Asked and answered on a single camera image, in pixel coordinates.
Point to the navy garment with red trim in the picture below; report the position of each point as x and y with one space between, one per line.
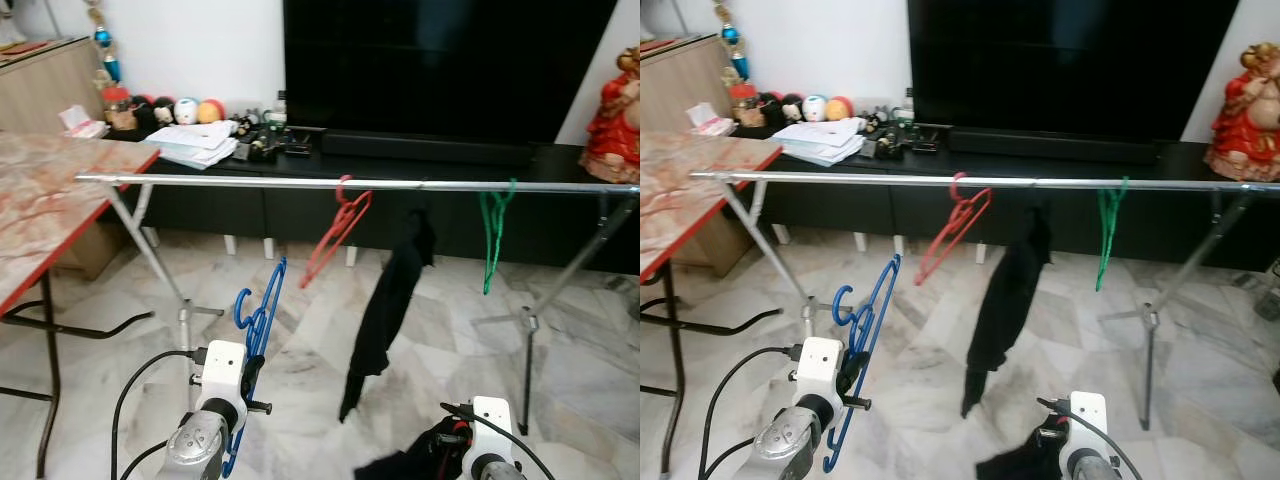
410 465
1020 465

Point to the blue plastic hanger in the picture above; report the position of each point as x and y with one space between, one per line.
880 300
270 300

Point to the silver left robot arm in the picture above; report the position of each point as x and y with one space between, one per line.
795 450
200 450

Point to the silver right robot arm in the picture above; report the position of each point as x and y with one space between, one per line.
1085 468
492 470

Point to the red plastic hanger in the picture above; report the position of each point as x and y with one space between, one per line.
968 210
350 212

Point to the green plastic hanger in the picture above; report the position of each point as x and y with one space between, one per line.
1108 225
492 230

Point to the black T-shirt with logo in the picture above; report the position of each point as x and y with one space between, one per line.
1005 300
385 300

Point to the black TV cabinet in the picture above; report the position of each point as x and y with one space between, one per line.
870 215
250 215

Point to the silver metal clothes rack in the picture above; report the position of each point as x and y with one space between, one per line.
250 182
860 180

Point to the white paper stack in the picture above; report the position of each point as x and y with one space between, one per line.
190 140
815 140

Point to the marble pattern folding table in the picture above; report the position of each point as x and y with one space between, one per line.
50 190
690 180

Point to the orange round plush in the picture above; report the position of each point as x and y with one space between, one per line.
839 109
211 111

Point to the white blue round plush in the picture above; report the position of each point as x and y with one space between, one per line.
186 111
814 109

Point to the black mouse plush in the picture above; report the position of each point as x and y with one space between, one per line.
790 110
162 112

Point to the black red round plush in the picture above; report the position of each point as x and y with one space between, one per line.
770 110
142 112

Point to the jar with red lid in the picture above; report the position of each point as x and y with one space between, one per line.
117 115
745 112

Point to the pink tissue box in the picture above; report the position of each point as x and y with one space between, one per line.
712 125
85 127

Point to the black soundbar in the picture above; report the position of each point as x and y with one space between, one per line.
430 148
1050 147

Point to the gold and blue trophy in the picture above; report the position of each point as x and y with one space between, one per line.
110 68
738 65

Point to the light wooden sideboard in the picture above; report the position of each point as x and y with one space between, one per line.
50 90
680 90

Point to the red gold Buddha statue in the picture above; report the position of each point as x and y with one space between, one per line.
612 130
1245 125

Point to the black flat television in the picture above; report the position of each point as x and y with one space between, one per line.
450 70
1070 70

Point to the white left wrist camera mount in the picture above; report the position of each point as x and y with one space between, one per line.
820 365
220 370

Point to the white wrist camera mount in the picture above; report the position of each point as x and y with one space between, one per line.
220 370
820 365
495 420
1088 415

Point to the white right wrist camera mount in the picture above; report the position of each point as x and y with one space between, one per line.
495 420
1088 415

